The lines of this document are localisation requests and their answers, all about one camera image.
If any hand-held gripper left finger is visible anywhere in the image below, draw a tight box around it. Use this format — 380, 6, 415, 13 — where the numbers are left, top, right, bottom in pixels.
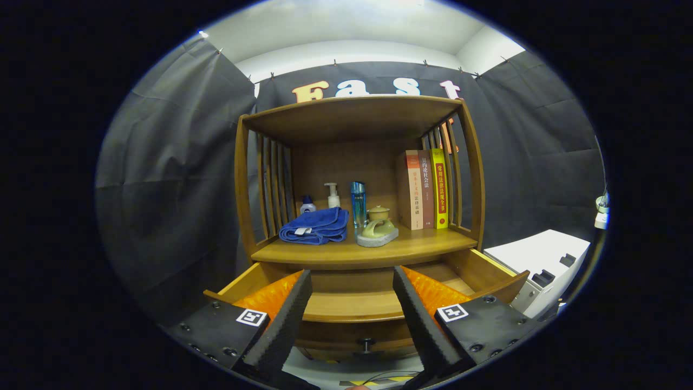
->
168, 269, 315, 382

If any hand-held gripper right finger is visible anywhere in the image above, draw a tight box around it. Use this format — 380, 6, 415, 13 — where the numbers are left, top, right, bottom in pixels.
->
393, 265, 542, 380

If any wooden drawer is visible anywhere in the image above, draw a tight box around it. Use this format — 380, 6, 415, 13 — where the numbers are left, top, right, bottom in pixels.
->
204, 248, 530, 361

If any green handled grey scrub pad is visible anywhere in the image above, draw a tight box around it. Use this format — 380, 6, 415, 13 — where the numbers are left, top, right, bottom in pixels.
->
355, 218, 400, 248

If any wooden countertop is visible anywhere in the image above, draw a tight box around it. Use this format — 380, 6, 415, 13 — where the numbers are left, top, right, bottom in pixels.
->
250, 225, 479, 267

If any wooden cabinet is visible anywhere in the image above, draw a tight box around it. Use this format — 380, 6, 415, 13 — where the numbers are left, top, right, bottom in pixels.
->
204, 95, 530, 362

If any yellow black striped tape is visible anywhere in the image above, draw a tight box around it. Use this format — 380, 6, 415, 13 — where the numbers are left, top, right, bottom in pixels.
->
340, 375, 417, 386

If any blue folded towel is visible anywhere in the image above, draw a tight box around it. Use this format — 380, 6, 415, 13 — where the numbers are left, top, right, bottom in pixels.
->
278, 207, 350, 245

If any tall blue glass bottle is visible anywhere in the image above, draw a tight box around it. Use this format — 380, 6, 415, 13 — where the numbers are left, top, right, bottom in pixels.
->
350, 181, 367, 229

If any brown book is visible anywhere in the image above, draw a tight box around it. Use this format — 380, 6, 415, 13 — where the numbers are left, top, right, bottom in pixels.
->
418, 150, 435, 229

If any beige orange book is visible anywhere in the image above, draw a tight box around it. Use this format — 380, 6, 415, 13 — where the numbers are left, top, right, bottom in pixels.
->
405, 150, 423, 231

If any yellow book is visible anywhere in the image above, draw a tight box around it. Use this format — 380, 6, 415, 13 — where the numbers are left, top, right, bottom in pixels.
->
430, 148, 449, 230

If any white plastic case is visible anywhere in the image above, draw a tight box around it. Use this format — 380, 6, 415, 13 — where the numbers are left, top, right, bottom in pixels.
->
483, 229, 592, 319

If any black backdrop cloth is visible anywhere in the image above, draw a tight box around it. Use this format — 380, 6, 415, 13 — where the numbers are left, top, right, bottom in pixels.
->
96, 35, 606, 326

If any white device with cable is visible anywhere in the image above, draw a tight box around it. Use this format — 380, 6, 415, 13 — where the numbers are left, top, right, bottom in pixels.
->
594, 192, 610, 230

